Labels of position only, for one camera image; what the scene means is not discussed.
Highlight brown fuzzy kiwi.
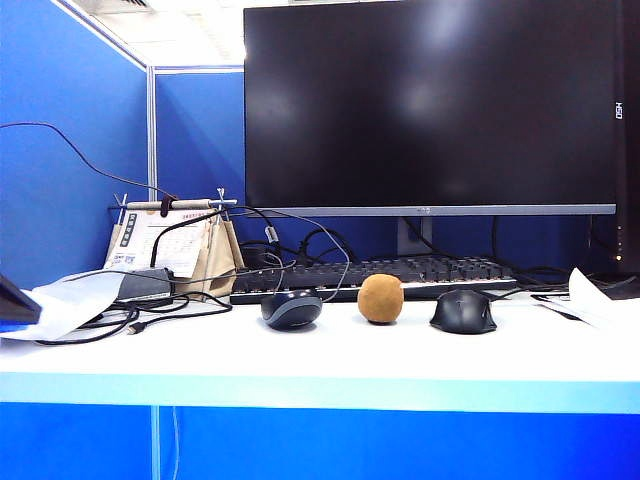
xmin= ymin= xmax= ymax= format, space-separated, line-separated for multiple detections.
xmin=357 ymin=273 xmax=405 ymax=326

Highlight black grey upside-down mouse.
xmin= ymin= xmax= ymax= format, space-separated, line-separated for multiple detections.
xmin=260 ymin=288 xmax=324 ymax=332

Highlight black upright computer mouse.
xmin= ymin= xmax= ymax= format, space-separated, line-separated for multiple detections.
xmin=429 ymin=289 xmax=498 ymax=333

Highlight black mechanical keyboard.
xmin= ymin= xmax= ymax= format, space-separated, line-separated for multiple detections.
xmin=229 ymin=255 xmax=519 ymax=306

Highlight grey monitor stand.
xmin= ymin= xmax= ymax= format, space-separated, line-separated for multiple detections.
xmin=397 ymin=215 xmax=434 ymax=259

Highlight beige desk calendar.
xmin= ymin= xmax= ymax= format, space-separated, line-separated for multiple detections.
xmin=102 ymin=196 xmax=246 ymax=302

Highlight large black computer monitor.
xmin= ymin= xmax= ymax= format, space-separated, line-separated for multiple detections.
xmin=243 ymin=0 xmax=618 ymax=217

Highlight black power adapter box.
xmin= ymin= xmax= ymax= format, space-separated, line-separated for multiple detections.
xmin=114 ymin=267 xmax=177 ymax=303

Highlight white plastic bag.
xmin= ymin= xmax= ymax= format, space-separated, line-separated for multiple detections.
xmin=0 ymin=269 xmax=137 ymax=343

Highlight white paper sheets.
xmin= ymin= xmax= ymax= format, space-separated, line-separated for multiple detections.
xmin=530 ymin=267 xmax=640 ymax=332

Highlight dark flat device corner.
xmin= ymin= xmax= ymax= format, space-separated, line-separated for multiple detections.
xmin=0 ymin=273 xmax=43 ymax=326

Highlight black HSD monitor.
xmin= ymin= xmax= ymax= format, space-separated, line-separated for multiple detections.
xmin=612 ymin=0 xmax=640 ymax=277

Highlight black mouse cable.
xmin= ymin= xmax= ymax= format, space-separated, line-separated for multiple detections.
xmin=149 ymin=204 xmax=353 ymax=303

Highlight aluminium partition post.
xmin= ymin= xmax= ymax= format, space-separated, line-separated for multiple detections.
xmin=146 ymin=63 xmax=158 ymax=202

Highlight black USB cable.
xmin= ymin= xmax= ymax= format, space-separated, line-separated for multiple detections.
xmin=34 ymin=291 xmax=234 ymax=347

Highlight thin dark hanging cable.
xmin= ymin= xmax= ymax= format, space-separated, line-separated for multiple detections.
xmin=0 ymin=121 xmax=177 ymax=202

